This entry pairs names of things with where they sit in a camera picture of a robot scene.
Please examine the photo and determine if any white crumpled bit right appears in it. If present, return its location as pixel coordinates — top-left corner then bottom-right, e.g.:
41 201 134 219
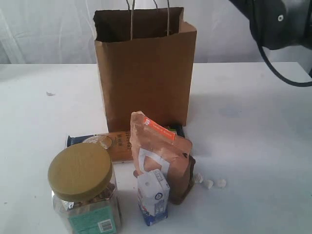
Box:
215 179 227 189

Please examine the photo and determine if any brown paper bag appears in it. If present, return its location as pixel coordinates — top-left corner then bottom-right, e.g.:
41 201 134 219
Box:
93 7 197 132

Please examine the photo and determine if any small white blue carton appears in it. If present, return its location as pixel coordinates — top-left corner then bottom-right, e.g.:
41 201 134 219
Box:
137 169 170 226

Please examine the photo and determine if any white crumpled bit middle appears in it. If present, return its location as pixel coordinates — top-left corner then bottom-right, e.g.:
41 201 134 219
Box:
202 179 214 190

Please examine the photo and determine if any brown paper pouch orange label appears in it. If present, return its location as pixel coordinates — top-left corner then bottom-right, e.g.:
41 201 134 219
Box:
130 111 195 205

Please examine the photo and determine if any white crumpled bit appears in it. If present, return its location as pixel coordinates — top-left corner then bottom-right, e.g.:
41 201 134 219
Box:
193 173 203 184
215 179 227 189
202 179 214 190

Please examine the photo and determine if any clear jar gold lid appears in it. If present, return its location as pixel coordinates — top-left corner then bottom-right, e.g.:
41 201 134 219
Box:
48 143 121 234

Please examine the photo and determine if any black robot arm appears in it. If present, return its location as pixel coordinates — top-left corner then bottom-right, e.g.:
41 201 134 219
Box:
231 0 312 50

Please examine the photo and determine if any white crumpled bit left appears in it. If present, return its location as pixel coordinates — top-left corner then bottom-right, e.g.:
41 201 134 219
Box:
193 173 203 184

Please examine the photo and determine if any spaghetti packet blue orange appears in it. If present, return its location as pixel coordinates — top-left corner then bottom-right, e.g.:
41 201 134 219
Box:
67 131 132 162

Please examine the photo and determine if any small white paper scrap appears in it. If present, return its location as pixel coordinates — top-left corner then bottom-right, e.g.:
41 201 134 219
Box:
46 92 56 97

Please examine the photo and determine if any black cable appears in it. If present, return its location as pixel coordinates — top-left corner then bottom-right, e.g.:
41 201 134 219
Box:
251 0 312 87

